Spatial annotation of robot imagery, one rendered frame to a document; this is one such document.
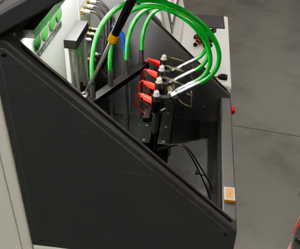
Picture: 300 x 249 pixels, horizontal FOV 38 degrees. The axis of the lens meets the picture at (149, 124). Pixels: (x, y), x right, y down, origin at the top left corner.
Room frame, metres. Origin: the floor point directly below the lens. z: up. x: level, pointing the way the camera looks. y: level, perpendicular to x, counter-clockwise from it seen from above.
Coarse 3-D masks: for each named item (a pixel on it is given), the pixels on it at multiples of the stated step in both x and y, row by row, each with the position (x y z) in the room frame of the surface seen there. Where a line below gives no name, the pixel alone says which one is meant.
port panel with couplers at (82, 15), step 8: (80, 0) 1.35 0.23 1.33; (88, 0) 1.43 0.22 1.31; (80, 8) 1.34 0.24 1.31; (88, 8) 1.45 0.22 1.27; (80, 16) 1.34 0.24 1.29; (88, 16) 1.44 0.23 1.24; (88, 24) 1.43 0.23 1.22; (88, 32) 1.39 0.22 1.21; (88, 40) 1.34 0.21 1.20; (88, 48) 1.41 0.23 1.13; (88, 56) 1.40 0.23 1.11; (96, 56) 1.43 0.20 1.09; (88, 64) 1.35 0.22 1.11
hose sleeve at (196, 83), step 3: (198, 81) 1.10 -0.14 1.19; (189, 84) 1.11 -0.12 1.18; (192, 84) 1.10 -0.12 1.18; (195, 84) 1.10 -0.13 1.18; (198, 84) 1.10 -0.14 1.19; (183, 87) 1.11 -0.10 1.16; (186, 87) 1.10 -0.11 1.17; (189, 87) 1.10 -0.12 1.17; (192, 87) 1.10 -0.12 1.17; (195, 87) 1.10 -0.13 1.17; (177, 90) 1.11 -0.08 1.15; (180, 90) 1.11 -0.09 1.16; (183, 90) 1.10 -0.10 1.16; (186, 90) 1.10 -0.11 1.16; (189, 90) 1.10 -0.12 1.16; (177, 93) 1.10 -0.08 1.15; (180, 93) 1.10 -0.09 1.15; (183, 93) 1.10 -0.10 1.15
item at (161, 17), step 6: (180, 0) 2.06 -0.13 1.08; (150, 12) 1.48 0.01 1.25; (162, 12) 1.51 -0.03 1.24; (156, 18) 1.47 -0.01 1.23; (162, 18) 1.48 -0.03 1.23; (168, 18) 1.60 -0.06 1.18; (162, 24) 1.47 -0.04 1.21; (168, 24) 1.57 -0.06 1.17; (174, 24) 1.73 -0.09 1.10; (180, 24) 1.91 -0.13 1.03; (168, 30) 1.55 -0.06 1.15; (174, 30) 1.70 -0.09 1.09; (180, 30) 1.87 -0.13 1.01; (174, 36) 1.67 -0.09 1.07; (180, 36) 1.87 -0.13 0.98; (228, 90) 1.45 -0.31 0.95
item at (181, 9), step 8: (144, 0) 1.12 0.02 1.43; (152, 0) 1.11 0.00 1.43; (160, 0) 1.11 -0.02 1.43; (112, 8) 1.13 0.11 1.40; (120, 8) 1.13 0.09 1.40; (176, 8) 1.11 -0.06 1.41; (184, 8) 1.11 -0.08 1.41; (104, 16) 1.14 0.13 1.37; (192, 16) 1.10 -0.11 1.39; (104, 24) 1.13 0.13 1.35; (200, 24) 1.10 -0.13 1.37; (96, 32) 1.13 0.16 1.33; (208, 32) 1.10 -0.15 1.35; (96, 40) 1.13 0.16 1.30; (216, 40) 1.10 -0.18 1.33; (216, 48) 1.09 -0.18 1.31; (216, 56) 1.10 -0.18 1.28; (216, 64) 1.09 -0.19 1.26; (216, 72) 1.10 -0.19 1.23; (200, 80) 1.10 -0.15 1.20; (208, 80) 1.10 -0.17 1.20
